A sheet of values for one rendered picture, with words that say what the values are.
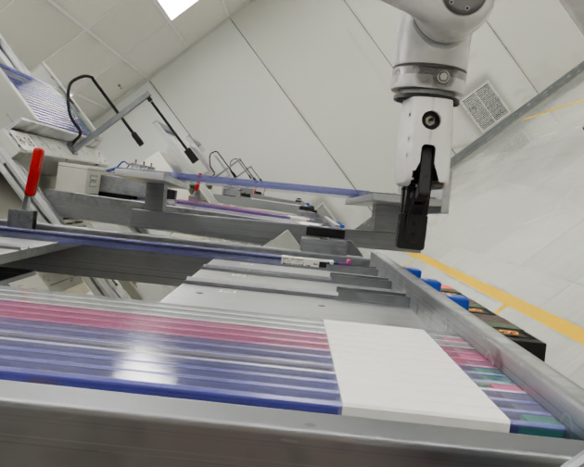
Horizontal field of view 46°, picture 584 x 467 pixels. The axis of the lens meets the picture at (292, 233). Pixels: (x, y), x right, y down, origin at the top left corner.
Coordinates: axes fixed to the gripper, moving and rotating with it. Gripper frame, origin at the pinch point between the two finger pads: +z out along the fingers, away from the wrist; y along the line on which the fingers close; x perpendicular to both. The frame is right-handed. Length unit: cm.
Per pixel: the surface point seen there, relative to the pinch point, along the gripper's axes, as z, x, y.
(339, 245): 2.9, 7.5, 8.1
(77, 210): 6, 65, 85
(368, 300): 5.3, 6.9, -23.2
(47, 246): 5.7, 40.4, -4.3
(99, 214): 7, 60, 85
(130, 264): 8.3, 33.9, 8.1
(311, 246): 3.4, 11.0, 8.1
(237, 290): 5.5, 17.7, -23.9
